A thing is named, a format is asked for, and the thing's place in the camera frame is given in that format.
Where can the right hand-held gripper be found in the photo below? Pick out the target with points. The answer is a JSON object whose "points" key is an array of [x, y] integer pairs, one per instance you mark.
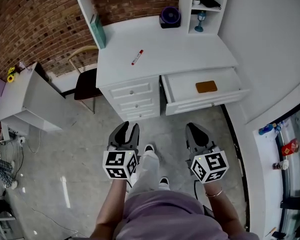
{"points": [[210, 166]]}

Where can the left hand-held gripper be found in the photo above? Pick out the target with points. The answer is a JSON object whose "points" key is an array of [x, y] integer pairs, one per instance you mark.
{"points": [[118, 162]]}

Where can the white desk drawer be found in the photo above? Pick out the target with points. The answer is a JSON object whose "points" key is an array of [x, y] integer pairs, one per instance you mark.
{"points": [[180, 84]]}

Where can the red marker pen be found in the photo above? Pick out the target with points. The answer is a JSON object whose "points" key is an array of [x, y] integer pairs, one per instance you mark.
{"points": [[137, 57]]}

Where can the person's left forearm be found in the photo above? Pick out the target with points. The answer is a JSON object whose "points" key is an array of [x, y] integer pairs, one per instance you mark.
{"points": [[110, 209]]}

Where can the person's right forearm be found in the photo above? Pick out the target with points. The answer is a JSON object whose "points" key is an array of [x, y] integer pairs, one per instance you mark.
{"points": [[222, 209]]}

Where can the white desk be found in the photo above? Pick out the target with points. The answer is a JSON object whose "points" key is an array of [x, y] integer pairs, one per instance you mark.
{"points": [[177, 49]]}

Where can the person's white left shoe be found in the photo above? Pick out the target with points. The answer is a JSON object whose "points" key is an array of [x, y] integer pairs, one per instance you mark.
{"points": [[149, 147]]}

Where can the person's white shoe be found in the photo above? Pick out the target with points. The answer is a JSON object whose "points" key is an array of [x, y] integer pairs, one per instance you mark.
{"points": [[149, 147], [164, 181]]}

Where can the person's white trousers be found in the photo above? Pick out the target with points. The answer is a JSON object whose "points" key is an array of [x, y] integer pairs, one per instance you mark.
{"points": [[147, 171]]}

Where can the brown leather wallet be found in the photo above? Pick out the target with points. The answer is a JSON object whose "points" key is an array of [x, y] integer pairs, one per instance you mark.
{"points": [[206, 86]]}

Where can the person's white right shoe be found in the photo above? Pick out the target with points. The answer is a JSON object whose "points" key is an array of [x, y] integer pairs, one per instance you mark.
{"points": [[164, 181]]}

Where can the dark seat wooden chair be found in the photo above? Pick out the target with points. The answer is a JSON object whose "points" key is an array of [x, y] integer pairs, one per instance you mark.
{"points": [[86, 84]]}

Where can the blue plastic bottle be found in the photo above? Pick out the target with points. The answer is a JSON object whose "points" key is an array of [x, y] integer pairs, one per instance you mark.
{"points": [[265, 129]]}

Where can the person's lilac shirt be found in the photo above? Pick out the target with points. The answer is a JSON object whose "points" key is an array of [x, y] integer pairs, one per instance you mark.
{"points": [[165, 219]]}

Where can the small jar with white lid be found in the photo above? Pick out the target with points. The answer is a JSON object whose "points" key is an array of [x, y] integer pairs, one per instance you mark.
{"points": [[280, 165]]}

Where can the red snack packet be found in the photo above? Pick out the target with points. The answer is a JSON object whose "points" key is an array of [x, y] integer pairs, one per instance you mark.
{"points": [[290, 147]]}

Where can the white side table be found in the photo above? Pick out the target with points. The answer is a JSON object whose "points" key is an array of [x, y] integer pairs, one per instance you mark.
{"points": [[32, 96]]}

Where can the white power strip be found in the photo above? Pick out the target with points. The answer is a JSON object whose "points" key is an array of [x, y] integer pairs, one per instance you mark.
{"points": [[21, 141]]}

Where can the teal book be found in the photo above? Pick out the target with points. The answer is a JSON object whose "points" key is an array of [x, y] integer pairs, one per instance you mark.
{"points": [[98, 31]]}

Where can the blue lantern lamp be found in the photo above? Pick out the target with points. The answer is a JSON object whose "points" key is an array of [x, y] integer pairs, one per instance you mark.
{"points": [[200, 19]]}

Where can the yellow sunflowers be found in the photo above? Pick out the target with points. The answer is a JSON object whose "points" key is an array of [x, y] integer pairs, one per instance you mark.
{"points": [[11, 75]]}

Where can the small white cup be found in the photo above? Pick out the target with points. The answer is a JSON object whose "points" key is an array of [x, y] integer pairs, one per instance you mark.
{"points": [[196, 2]]}

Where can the black cap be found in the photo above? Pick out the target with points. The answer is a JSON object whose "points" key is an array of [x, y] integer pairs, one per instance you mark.
{"points": [[209, 2]]}

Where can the white metal rack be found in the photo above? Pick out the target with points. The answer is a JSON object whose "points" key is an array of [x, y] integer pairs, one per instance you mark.
{"points": [[2, 226]]}

